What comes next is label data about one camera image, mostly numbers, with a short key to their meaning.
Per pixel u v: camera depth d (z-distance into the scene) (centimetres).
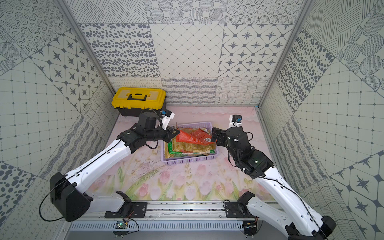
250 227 72
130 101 103
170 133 65
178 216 73
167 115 66
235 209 75
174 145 86
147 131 58
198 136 90
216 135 61
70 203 38
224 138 60
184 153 87
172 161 86
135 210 73
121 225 71
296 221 39
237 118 57
